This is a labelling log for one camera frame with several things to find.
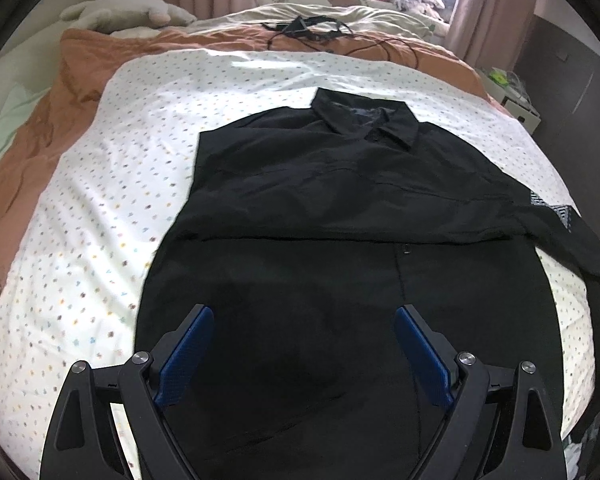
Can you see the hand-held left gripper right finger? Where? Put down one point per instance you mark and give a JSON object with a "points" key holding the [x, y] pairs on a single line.
{"points": [[420, 355]]}

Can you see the pile of clothes and pillows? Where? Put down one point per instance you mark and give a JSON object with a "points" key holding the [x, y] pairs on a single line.
{"points": [[380, 17]]}

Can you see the orange-brown quilt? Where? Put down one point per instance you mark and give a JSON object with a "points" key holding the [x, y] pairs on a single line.
{"points": [[80, 60]]}

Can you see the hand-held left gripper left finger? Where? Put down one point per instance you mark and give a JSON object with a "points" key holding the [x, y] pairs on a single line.
{"points": [[190, 355]]}

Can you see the mint green pillow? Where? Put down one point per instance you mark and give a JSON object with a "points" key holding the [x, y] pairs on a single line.
{"points": [[10, 120]]}

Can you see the white floral bed sheet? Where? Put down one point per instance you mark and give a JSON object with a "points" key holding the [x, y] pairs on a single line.
{"points": [[105, 185]]}

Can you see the grey plush toy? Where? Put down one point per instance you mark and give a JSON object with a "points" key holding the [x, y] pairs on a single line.
{"points": [[125, 10]]}

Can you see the white bedside cabinet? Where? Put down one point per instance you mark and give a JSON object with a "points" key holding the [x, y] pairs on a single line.
{"points": [[522, 105]]}

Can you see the black collared shirt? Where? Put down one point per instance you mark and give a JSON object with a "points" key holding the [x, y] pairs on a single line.
{"points": [[330, 185]]}

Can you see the green small item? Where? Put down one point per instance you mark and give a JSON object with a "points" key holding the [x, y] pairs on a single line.
{"points": [[498, 78]]}

